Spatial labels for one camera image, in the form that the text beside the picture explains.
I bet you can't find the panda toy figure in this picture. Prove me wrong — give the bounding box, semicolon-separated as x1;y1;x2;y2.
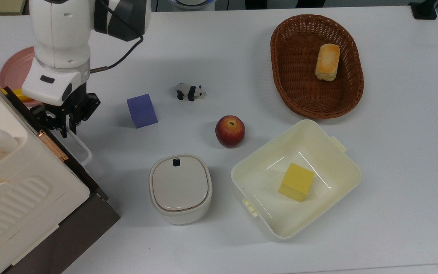
175;83;207;102

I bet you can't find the brown wicker basket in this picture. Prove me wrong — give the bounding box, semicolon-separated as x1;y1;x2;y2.
270;14;365;119

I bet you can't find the purple cube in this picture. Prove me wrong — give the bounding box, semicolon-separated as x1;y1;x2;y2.
127;94;158;129

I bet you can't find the golden bread piece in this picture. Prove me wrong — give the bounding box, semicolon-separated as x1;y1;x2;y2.
315;43;341;81

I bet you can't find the yellow banana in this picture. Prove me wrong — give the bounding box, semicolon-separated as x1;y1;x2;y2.
0;88;34;103

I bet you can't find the cream plastic storage box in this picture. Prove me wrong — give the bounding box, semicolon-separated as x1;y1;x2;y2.
0;68;90;267

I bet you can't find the red apple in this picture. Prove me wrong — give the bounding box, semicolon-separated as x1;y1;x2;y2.
215;115;246;148

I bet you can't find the black table clamp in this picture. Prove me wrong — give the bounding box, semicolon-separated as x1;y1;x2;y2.
409;0;438;20

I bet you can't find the cream plastic open tub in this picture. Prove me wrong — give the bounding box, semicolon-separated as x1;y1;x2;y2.
231;119;362;239

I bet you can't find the yellow cube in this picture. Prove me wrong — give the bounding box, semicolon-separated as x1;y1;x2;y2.
278;162;315;202

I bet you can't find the dark wooden drawer cabinet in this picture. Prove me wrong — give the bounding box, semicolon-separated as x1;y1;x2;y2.
2;190;121;274

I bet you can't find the wooden drawer with white handle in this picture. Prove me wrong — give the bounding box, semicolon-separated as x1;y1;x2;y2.
4;87;108;201

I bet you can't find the pink plate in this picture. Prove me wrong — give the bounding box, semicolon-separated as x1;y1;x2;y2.
0;46;44;108

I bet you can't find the small cream lidded bin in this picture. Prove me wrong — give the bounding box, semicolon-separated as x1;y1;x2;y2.
149;154;213;225

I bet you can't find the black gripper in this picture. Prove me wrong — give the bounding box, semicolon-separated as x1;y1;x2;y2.
31;82;101;139

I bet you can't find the white robot base blue ring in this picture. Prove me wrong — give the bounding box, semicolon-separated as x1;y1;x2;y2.
170;0;216;10

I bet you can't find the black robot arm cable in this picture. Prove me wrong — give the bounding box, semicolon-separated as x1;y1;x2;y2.
90;34;144;73

